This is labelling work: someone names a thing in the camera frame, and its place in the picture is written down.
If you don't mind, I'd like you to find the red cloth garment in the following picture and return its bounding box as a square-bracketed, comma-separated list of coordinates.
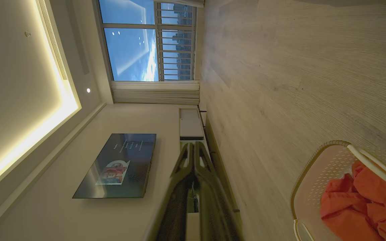
[319, 160, 386, 241]

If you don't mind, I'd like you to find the ceiling air vent grille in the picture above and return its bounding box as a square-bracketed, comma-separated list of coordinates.
[36, 0, 68, 80]

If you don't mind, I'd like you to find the white tv cabinet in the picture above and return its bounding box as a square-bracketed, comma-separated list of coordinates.
[179, 107, 205, 141]

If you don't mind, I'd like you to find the beige pleated curtain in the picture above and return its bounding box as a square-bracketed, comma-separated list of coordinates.
[111, 80, 200, 105]

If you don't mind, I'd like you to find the wall-mounted flat television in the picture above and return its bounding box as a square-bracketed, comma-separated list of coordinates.
[72, 133, 157, 199]

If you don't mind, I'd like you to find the white perforated laundry basket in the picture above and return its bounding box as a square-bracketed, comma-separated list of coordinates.
[291, 140, 386, 241]

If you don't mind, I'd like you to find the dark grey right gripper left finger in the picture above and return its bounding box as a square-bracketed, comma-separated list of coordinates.
[145, 142, 194, 241]

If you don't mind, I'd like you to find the balcony metal railing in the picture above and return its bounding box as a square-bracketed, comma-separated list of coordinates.
[155, 3, 196, 81]

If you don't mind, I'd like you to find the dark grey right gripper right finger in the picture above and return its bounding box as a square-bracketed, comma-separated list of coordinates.
[194, 141, 244, 241]

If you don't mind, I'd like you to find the large glass window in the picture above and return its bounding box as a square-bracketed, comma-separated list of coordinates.
[98, 0, 197, 82]

